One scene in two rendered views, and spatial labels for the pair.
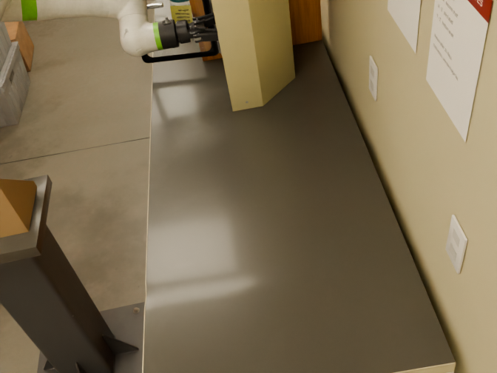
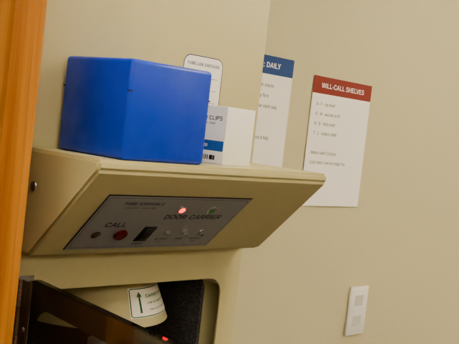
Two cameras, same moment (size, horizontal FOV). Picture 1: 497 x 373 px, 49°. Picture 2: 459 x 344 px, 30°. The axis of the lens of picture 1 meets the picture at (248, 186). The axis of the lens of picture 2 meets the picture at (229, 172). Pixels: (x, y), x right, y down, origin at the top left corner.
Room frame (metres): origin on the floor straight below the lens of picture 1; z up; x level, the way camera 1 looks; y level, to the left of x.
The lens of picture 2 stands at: (2.35, 0.68, 1.55)
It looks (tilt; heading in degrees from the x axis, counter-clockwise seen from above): 3 degrees down; 222
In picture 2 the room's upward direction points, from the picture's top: 7 degrees clockwise
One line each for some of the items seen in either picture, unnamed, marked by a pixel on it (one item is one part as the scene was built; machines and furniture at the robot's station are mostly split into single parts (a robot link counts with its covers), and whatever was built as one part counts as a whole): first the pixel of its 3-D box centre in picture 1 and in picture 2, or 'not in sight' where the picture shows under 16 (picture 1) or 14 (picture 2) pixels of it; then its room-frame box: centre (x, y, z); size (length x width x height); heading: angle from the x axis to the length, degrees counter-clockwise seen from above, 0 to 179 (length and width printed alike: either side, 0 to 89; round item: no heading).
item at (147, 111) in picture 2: not in sight; (135, 110); (1.80, 0.06, 1.56); 0.10 x 0.10 x 0.09; 89
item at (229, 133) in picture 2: not in sight; (220, 135); (1.69, 0.06, 1.54); 0.05 x 0.05 x 0.06; 6
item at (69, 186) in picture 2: not in sight; (184, 209); (1.73, 0.06, 1.46); 0.32 x 0.12 x 0.10; 179
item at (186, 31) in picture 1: (191, 30); not in sight; (1.71, 0.09, 1.20); 0.09 x 0.08 x 0.07; 89
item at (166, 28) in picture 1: (169, 32); not in sight; (1.71, 0.17, 1.21); 0.09 x 0.06 x 0.12; 179
